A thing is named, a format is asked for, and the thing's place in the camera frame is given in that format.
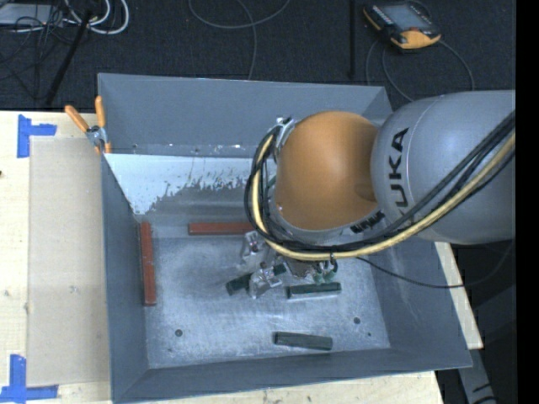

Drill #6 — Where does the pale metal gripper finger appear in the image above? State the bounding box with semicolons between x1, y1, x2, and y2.
248;266;284;300
238;231;271;271

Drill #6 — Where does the grey metal bin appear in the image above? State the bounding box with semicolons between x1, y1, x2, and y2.
96;72;473;404

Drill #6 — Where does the red-brown flat block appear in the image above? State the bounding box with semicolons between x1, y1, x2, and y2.
187;221;256;237
138;221;158;307

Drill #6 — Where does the pale flat board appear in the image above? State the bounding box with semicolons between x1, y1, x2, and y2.
25;136;112;389

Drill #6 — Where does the dark green flat block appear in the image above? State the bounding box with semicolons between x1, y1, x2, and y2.
273;331;334;352
225;263;289;297
286;281;343;300

